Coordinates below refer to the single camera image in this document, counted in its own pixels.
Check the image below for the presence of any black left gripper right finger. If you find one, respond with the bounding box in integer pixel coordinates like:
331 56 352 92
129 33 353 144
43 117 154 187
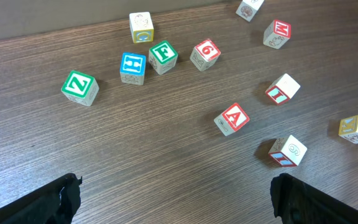
270 173 358 224

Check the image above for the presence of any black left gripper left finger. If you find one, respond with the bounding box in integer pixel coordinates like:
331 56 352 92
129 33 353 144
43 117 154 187
0 173 83 224

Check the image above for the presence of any plain red trimmed block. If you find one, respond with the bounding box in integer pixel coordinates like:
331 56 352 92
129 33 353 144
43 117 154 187
268 135 307 167

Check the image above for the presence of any red edged plain block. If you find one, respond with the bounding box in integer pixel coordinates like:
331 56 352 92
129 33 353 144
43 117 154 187
265 73 301 105

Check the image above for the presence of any plain B letter block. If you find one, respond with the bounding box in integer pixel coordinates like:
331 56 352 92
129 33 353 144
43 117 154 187
338 115 358 144

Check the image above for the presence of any red A letter block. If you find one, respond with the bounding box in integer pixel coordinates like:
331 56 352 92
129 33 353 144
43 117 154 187
214 103 250 136

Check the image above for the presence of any green Z letter block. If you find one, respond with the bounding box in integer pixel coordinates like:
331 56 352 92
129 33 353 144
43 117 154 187
61 70 99 106

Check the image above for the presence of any blue letter block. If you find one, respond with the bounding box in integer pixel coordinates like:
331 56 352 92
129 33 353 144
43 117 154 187
120 52 147 85

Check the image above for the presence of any red M letter block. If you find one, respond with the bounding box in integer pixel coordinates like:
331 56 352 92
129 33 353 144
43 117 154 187
263 19 291 49

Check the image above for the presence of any red 6 number block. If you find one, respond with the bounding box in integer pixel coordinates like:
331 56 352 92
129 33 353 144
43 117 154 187
190 39 221 72

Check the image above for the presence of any green F letter block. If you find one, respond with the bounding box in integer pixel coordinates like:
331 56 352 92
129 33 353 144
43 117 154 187
149 40 178 75

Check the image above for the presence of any yellow letter block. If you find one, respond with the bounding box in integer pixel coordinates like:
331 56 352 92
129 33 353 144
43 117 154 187
129 12 154 44

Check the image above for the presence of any blue white corner block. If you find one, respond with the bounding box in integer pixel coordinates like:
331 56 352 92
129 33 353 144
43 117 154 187
236 0 264 22

